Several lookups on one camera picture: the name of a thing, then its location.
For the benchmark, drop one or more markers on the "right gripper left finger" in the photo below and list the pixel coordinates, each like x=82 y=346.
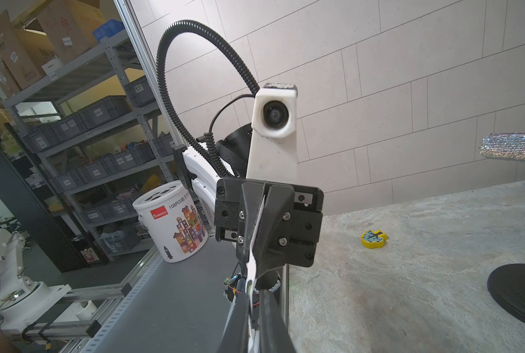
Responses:
x=236 y=333

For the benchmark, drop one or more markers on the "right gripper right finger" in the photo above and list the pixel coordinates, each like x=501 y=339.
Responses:
x=274 y=337

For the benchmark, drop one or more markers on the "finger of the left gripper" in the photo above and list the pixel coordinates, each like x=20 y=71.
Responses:
x=269 y=255
x=252 y=194

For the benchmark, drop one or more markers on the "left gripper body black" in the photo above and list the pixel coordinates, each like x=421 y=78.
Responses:
x=301 y=226

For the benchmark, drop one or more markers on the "white sticker sheet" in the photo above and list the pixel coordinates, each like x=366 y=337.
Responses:
x=254 y=325

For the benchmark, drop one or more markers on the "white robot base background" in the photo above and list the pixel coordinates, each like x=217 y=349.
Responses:
x=23 y=301

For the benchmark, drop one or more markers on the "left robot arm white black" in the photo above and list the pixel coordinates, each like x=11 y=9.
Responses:
x=200 y=79

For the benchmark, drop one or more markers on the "left circuit board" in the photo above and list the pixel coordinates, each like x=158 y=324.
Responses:
x=237 y=284

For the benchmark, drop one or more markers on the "yellow round toy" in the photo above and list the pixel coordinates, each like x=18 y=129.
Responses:
x=373 y=240

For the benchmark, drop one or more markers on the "white toy block bucket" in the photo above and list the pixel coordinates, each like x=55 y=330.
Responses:
x=169 y=214

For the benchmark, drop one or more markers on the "metal storage shelf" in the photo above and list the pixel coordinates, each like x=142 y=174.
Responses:
x=96 y=133

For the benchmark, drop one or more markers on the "black microphone stand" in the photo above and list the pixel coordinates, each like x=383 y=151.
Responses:
x=506 y=285

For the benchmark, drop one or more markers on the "cardboard box large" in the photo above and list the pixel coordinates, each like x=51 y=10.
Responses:
x=69 y=25

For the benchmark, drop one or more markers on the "glitter microphone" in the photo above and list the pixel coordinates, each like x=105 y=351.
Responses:
x=506 y=146

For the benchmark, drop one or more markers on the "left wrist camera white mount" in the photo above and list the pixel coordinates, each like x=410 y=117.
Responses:
x=273 y=153

